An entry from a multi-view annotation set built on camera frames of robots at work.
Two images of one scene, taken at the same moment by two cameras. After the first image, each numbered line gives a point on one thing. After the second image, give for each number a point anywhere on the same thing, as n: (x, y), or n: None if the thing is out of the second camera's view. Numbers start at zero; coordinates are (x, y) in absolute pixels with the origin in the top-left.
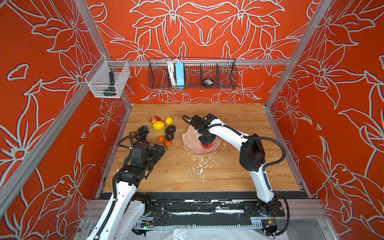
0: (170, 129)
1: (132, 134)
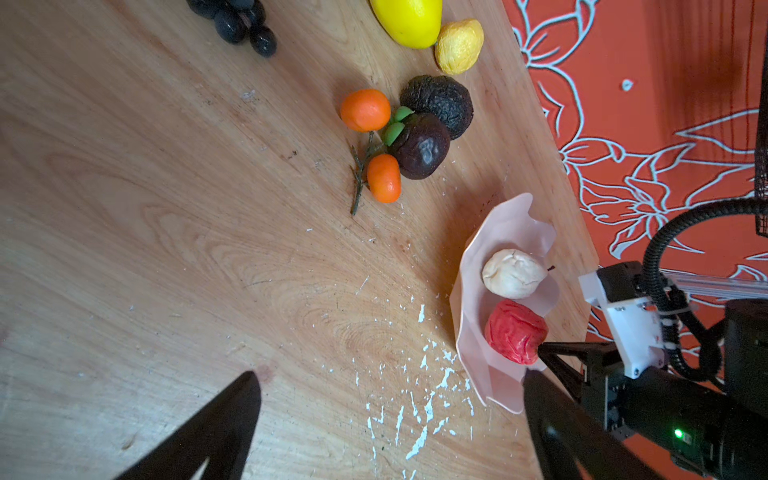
0: (441, 97)
1: None
